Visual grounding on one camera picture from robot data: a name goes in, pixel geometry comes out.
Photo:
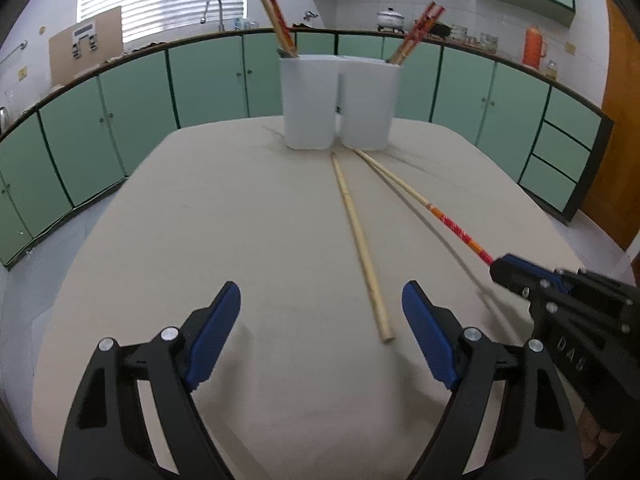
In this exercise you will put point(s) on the orange thermos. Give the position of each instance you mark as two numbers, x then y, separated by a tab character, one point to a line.
534	47

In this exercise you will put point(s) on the yellow glass jar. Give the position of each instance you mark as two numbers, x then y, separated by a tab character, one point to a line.
551	70

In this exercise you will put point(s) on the chrome towel rail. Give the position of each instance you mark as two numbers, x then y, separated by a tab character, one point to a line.
15	52

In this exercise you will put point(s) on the wall socket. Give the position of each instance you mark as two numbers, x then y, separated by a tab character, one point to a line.
570	48

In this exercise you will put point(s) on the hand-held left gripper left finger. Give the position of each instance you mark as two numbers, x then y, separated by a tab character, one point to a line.
215	332

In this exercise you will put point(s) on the red patterned bamboo chopstick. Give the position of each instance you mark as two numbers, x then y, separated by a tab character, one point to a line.
273	20
450	223
283	20
423	25
429	25
416	25

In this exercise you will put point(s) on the clear glass jar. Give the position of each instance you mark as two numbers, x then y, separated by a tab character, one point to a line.
458	34
488	41

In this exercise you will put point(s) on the chrome sink faucet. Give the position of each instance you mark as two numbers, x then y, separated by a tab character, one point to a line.
219	10

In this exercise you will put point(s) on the white plastic utensil holder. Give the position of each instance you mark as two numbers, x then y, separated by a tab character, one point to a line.
310	105

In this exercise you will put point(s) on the green base cabinets with drawers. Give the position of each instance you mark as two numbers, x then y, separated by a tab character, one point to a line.
500	100

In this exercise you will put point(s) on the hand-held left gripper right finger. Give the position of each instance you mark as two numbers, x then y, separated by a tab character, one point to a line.
430	337

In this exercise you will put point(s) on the brown wooden door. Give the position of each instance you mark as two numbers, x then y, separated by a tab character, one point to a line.
620	135

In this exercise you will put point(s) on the wall tap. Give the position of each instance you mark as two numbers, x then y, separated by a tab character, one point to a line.
310	16

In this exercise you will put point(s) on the beige tablecloth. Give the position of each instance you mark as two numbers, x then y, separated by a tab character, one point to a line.
225	210

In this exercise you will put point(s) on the brown cardboard box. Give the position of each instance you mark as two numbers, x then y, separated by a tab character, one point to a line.
65	60

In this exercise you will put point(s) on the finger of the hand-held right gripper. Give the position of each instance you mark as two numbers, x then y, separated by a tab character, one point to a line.
545	274
520	282

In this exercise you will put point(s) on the green base cabinets with sink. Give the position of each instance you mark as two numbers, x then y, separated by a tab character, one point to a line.
125	105

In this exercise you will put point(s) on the person's right hand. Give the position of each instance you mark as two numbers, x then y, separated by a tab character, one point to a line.
597	440

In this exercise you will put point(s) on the white cooking pot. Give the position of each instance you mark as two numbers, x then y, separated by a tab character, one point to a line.
390	20

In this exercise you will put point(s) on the black wok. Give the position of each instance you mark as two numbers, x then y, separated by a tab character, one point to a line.
442	30

